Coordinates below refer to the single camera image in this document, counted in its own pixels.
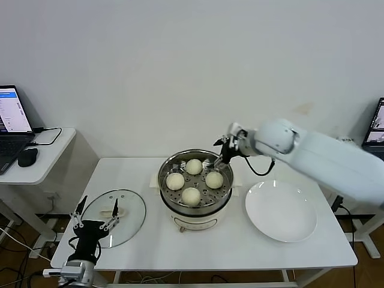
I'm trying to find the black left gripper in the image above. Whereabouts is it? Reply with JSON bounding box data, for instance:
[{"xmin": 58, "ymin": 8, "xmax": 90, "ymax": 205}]
[{"xmin": 69, "ymin": 195, "xmax": 121, "ymax": 262}]

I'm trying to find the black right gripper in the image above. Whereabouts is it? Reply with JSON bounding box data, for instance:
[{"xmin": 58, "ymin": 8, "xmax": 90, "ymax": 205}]
[{"xmin": 212, "ymin": 134, "xmax": 242, "ymax": 172}]

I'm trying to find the white steamed baozi bun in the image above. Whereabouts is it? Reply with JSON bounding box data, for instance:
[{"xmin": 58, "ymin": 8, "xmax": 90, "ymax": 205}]
[
  {"xmin": 205, "ymin": 171, "xmax": 224, "ymax": 190},
  {"xmin": 185, "ymin": 158, "xmax": 203, "ymax": 176},
  {"xmin": 166, "ymin": 173, "xmax": 185, "ymax": 191},
  {"xmin": 181, "ymin": 187, "xmax": 201, "ymax": 207}
]

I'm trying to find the glass pot lid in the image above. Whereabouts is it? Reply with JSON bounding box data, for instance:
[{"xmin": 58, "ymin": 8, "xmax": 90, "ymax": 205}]
[{"xmin": 79, "ymin": 188, "xmax": 147, "ymax": 249}]

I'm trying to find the steel steamer basket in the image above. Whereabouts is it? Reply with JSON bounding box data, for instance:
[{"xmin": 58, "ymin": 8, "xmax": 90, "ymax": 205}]
[{"xmin": 149, "ymin": 148, "xmax": 242, "ymax": 211}]

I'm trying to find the white side table with mouse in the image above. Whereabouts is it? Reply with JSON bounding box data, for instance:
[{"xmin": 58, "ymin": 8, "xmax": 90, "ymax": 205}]
[{"xmin": 0, "ymin": 127, "xmax": 77, "ymax": 259}]

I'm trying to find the cream electric cooker pot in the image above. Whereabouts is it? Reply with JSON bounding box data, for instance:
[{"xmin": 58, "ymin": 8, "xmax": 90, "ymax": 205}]
[{"xmin": 158, "ymin": 187, "xmax": 241, "ymax": 233}]

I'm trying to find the white round plate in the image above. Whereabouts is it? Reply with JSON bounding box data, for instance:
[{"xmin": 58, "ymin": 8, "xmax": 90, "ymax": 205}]
[{"xmin": 244, "ymin": 179, "xmax": 318, "ymax": 244}]

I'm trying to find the black computer mouse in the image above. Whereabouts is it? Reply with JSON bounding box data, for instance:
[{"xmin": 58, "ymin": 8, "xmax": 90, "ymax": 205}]
[{"xmin": 17, "ymin": 148, "xmax": 39, "ymax": 168}]

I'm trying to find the white work table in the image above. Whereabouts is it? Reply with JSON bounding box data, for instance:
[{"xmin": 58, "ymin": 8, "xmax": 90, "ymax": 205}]
[{"xmin": 50, "ymin": 156, "xmax": 358, "ymax": 288}]

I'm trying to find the black laptop blue-white screen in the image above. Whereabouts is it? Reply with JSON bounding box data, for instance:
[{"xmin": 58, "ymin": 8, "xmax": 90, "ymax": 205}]
[{"xmin": 0, "ymin": 85, "xmax": 36, "ymax": 176}]

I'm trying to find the black laptop pink screen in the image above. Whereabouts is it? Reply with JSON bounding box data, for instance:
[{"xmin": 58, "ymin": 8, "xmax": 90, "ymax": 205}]
[{"xmin": 361, "ymin": 97, "xmax": 384, "ymax": 152}]

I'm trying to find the white side table with label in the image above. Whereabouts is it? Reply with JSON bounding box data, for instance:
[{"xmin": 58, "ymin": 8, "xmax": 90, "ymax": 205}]
[{"xmin": 336, "ymin": 135, "xmax": 384, "ymax": 259}]

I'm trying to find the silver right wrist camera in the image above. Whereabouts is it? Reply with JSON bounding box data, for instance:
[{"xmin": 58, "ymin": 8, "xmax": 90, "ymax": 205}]
[{"xmin": 226, "ymin": 122, "xmax": 244, "ymax": 136}]

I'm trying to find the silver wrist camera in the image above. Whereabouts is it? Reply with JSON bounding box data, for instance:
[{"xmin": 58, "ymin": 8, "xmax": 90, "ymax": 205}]
[
  {"xmin": 43, "ymin": 260, "xmax": 84, "ymax": 280},
  {"xmin": 226, "ymin": 122, "xmax": 244, "ymax": 136}
]

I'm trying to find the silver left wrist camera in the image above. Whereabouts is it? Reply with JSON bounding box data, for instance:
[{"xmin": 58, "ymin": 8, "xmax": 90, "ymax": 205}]
[{"xmin": 43, "ymin": 260, "xmax": 84, "ymax": 280}]

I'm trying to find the white floor cable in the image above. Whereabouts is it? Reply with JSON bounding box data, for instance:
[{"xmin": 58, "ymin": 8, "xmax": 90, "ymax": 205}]
[{"xmin": 0, "ymin": 226, "xmax": 52, "ymax": 262}]

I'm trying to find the black laptop cable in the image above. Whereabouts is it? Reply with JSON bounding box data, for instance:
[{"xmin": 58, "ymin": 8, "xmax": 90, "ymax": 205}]
[{"xmin": 31, "ymin": 127, "xmax": 63, "ymax": 148}]

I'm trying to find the black adapter with cable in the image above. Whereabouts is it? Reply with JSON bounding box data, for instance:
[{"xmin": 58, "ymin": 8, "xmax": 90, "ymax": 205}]
[{"xmin": 331, "ymin": 195, "xmax": 356, "ymax": 250}]

